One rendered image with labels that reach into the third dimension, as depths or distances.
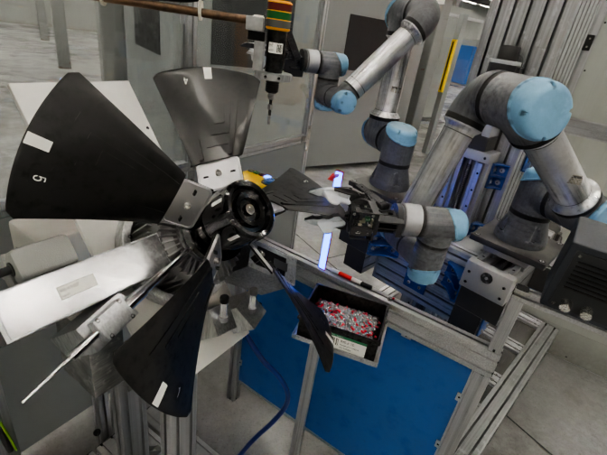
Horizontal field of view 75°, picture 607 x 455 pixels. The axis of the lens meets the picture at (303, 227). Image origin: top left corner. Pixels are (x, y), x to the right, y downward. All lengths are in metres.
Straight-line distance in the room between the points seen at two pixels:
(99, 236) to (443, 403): 1.04
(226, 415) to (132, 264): 1.25
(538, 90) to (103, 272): 0.86
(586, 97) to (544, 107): 1.49
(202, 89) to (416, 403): 1.08
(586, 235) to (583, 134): 1.47
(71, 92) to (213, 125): 0.29
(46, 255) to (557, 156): 1.03
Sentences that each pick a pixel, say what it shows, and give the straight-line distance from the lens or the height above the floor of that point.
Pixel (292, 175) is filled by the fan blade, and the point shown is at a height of 1.19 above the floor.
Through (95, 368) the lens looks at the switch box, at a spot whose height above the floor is 0.72.
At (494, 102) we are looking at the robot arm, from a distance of 0.96.
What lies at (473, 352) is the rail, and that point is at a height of 0.84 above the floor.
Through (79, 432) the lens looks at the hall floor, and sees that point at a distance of 1.97.
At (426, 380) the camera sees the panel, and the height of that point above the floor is 0.65.
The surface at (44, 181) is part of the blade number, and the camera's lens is 0.69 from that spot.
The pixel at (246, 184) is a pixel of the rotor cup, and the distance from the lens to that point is 0.76.
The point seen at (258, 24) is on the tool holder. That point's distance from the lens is 0.77.
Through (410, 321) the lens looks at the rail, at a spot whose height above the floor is 0.83.
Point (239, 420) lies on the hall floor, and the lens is 1.92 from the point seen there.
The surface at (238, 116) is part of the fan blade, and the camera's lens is 0.88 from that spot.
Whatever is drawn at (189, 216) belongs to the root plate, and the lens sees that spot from 0.76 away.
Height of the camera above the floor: 1.54
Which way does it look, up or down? 27 degrees down
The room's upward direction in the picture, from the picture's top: 9 degrees clockwise
